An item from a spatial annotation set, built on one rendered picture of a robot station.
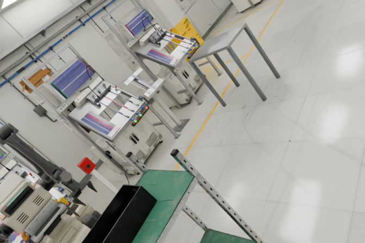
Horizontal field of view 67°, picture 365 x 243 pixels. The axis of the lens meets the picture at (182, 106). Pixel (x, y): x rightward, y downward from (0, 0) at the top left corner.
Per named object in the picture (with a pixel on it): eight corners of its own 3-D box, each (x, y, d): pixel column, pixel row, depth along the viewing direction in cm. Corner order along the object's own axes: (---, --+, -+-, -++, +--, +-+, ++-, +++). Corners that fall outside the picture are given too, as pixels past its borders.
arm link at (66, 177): (61, 167, 169) (50, 179, 164) (58, 161, 160) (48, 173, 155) (76, 178, 169) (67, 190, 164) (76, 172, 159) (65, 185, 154)
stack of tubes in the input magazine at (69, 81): (94, 73, 375) (80, 58, 366) (67, 97, 348) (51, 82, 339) (90, 75, 385) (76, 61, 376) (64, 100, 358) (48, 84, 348)
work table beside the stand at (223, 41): (265, 101, 315) (227, 45, 287) (223, 107, 372) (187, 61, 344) (280, 75, 336) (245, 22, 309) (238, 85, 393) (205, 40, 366)
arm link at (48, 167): (7, 123, 157) (-9, 138, 151) (9, 122, 153) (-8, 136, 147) (65, 170, 171) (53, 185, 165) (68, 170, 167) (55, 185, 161)
